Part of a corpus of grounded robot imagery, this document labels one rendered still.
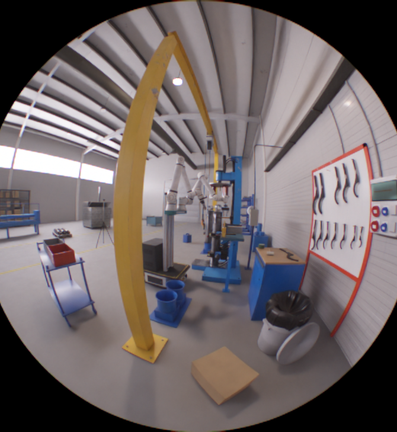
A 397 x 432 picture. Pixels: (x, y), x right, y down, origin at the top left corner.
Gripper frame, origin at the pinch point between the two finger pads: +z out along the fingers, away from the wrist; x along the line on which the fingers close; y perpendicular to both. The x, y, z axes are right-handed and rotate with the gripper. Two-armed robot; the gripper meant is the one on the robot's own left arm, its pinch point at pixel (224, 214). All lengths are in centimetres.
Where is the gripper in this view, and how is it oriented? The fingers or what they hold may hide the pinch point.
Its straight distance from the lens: 246.2
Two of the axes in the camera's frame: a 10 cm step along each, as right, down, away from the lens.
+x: -9.7, -0.6, 2.3
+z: -0.5, 10.0, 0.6
